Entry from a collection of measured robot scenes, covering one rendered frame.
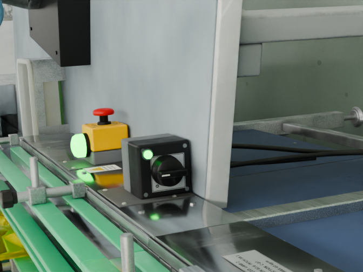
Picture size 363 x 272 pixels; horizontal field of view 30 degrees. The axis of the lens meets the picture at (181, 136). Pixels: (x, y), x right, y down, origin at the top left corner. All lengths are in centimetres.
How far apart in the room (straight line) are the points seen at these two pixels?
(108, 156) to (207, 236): 49
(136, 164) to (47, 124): 78
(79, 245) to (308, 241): 28
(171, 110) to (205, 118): 13
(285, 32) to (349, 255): 35
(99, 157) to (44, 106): 50
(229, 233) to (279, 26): 32
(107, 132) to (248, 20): 41
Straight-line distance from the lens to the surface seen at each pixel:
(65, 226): 94
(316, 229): 88
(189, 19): 96
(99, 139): 123
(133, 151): 97
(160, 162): 95
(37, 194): 107
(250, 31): 95
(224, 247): 76
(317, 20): 100
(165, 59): 106
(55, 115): 172
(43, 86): 171
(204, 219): 86
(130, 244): 63
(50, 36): 151
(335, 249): 81
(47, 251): 109
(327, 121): 182
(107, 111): 125
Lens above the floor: 113
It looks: 22 degrees down
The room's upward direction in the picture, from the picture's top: 97 degrees counter-clockwise
